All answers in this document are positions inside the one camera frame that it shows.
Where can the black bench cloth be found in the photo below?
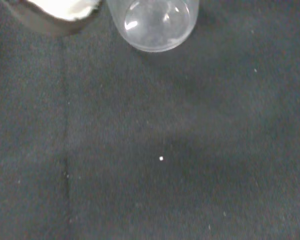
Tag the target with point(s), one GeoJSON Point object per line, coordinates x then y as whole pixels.
{"type": "Point", "coordinates": [165, 140]}

